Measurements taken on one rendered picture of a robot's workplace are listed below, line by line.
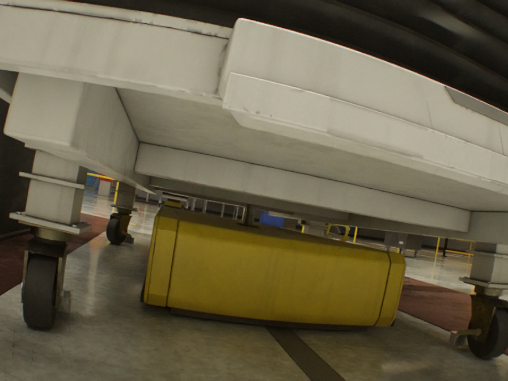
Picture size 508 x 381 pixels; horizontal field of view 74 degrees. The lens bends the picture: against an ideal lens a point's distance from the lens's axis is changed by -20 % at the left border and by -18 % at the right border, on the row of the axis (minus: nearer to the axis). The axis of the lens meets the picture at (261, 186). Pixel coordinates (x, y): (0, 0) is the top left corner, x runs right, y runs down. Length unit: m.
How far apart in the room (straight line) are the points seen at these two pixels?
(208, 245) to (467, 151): 0.85
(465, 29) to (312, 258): 0.85
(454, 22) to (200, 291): 0.89
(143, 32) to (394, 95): 0.16
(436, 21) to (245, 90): 0.22
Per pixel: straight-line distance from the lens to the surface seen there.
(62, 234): 0.84
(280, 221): 7.47
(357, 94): 0.24
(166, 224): 1.05
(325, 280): 1.14
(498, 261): 1.20
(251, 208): 1.65
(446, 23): 0.39
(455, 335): 1.28
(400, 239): 7.16
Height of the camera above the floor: 0.31
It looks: 4 degrees up
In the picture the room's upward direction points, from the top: 10 degrees clockwise
